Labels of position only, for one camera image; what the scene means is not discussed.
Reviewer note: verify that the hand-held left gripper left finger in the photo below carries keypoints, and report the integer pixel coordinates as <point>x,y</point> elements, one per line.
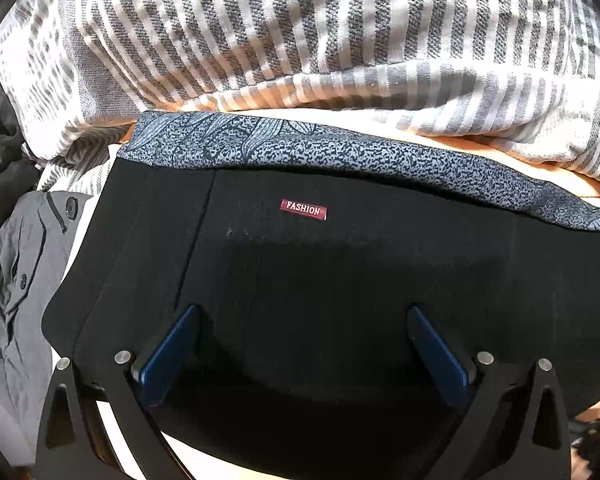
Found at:
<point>167,357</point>

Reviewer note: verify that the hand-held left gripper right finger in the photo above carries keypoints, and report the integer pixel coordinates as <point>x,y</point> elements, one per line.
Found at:
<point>440,360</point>

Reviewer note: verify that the black pants with patterned waistband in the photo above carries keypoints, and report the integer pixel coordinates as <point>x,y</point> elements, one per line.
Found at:
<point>330,280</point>

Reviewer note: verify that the grey buttoned jacket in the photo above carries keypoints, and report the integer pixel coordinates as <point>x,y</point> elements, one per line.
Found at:
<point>15,280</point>

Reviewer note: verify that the black fuzzy cloth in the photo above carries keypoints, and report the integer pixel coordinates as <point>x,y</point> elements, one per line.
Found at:
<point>597,447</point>

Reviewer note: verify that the orange bed sheet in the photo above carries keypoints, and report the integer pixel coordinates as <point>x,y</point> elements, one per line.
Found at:
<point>555,170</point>

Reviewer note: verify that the dark crumpled cloth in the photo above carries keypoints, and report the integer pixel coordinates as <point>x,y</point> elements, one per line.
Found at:
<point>5,160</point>

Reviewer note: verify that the grey white striped blanket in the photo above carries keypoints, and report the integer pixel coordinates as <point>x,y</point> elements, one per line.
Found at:
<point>290,25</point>

